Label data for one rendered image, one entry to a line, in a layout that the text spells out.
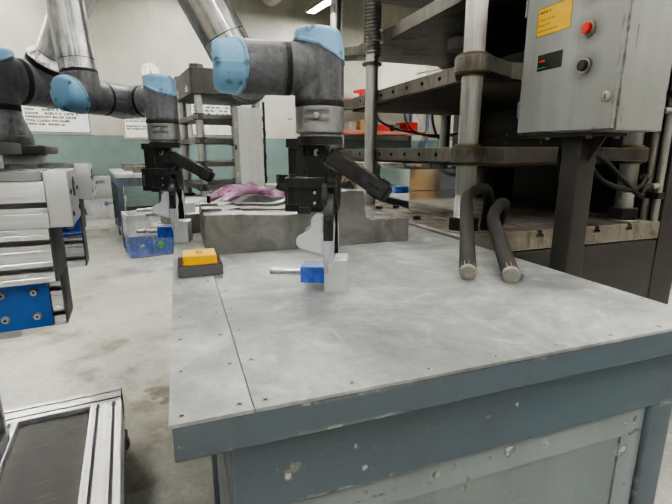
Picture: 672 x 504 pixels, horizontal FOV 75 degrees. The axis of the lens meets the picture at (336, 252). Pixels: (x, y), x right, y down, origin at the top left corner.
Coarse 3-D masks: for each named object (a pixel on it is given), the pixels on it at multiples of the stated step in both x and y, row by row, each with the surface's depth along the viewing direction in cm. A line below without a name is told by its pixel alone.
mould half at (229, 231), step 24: (360, 192) 105; (216, 216) 95; (240, 216) 96; (264, 216) 98; (288, 216) 100; (312, 216) 102; (360, 216) 106; (384, 216) 113; (216, 240) 96; (240, 240) 98; (264, 240) 99; (288, 240) 101; (360, 240) 108; (384, 240) 110
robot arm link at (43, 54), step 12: (84, 0) 106; (48, 24) 108; (48, 36) 109; (36, 48) 111; (48, 48) 110; (24, 60) 110; (36, 60) 110; (48, 60) 111; (36, 72) 111; (48, 72) 112; (36, 84) 111; (48, 84) 114; (36, 96) 112; (48, 96) 115; (48, 108) 121
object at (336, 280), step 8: (336, 256) 72; (344, 256) 72; (304, 264) 72; (312, 264) 72; (320, 264) 72; (336, 264) 70; (344, 264) 70; (272, 272) 73; (280, 272) 73; (288, 272) 73; (296, 272) 73; (304, 272) 71; (312, 272) 71; (320, 272) 71; (328, 272) 70; (336, 272) 70; (344, 272) 70; (304, 280) 71; (312, 280) 71; (320, 280) 71; (328, 280) 71; (336, 280) 70; (344, 280) 70; (328, 288) 71; (336, 288) 71; (344, 288) 71
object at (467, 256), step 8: (464, 200) 107; (464, 208) 102; (472, 208) 103; (464, 216) 97; (472, 216) 99; (464, 224) 93; (472, 224) 94; (464, 232) 90; (472, 232) 90; (464, 240) 86; (472, 240) 86; (464, 248) 83; (472, 248) 83; (464, 256) 80; (472, 256) 80; (464, 264) 77; (472, 264) 77; (464, 272) 77; (472, 272) 77
